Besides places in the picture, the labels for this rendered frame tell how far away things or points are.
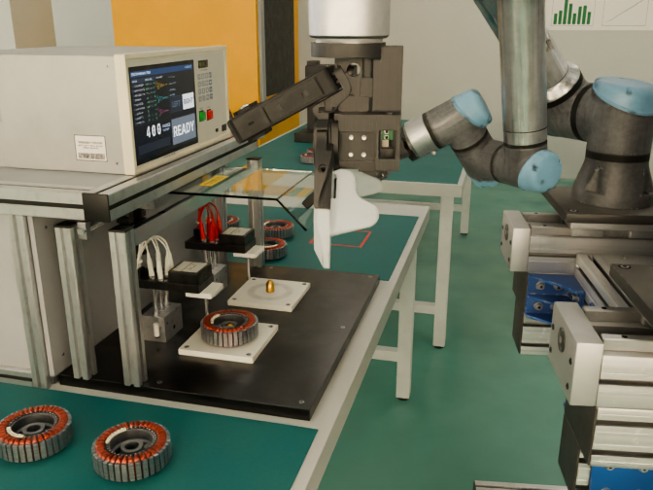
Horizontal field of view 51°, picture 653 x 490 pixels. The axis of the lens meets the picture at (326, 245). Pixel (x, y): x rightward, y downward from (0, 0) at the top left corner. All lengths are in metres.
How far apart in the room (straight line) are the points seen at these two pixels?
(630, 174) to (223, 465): 0.89
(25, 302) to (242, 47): 3.84
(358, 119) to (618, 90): 0.81
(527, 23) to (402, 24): 5.35
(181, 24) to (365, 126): 4.52
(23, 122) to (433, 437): 1.71
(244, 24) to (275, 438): 4.06
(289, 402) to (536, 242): 0.57
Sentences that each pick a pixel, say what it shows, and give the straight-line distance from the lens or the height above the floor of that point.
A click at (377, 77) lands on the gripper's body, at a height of 1.32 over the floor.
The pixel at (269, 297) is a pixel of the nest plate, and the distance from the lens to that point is 1.54.
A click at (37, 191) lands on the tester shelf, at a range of 1.18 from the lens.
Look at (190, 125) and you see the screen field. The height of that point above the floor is 1.17.
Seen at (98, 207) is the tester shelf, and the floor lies 1.09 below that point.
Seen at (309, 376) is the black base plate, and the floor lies 0.77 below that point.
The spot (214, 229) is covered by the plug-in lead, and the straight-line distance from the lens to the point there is 1.56.
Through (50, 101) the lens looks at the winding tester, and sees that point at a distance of 1.31.
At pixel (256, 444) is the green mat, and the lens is 1.10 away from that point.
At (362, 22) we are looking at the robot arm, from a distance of 0.62.
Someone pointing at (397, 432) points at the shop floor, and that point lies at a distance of 2.48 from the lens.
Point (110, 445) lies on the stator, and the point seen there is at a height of 0.78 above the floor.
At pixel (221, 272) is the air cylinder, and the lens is 1.60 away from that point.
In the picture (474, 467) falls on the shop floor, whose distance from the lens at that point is 2.36.
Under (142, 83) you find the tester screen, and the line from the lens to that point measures 1.26.
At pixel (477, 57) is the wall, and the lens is 6.46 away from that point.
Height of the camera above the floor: 1.37
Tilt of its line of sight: 18 degrees down
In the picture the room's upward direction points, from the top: straight up
